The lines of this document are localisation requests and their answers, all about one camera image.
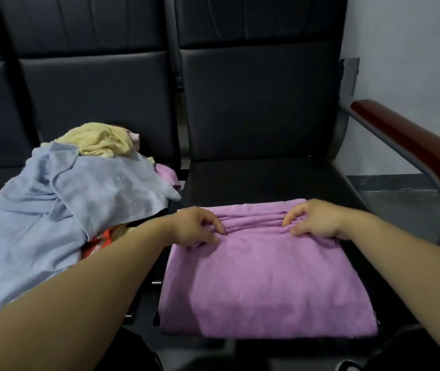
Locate pale yellow cloth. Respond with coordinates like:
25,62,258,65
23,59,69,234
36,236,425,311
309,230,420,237
41,122,139,159

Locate person's right hand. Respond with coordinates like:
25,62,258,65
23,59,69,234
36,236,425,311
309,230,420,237
282,199,354,241

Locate person's left forearm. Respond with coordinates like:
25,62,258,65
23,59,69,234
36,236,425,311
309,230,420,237
0,218,172,371

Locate light blue cloth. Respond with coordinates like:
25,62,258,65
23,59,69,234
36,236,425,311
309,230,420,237
0,141,182,325

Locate small purple cloth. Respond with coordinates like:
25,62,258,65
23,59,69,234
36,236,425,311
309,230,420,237
153,163,182,190

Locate red-brown wooden armrest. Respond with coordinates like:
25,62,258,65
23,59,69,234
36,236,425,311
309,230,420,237
350,99,440,218

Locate orange patterned cloth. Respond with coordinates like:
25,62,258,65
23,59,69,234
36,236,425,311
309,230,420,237
81,224,128,260

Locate purple towel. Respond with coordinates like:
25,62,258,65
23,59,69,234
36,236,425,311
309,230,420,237
158,198,379,340

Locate black leather chair with armrest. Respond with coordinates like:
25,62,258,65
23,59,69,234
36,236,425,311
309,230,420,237
152,0,440,371

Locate person's right forearm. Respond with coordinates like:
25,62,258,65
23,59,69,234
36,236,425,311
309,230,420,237
342,211,440,369

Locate person's left hand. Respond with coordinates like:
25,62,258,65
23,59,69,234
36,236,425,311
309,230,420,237
164,206,227,248

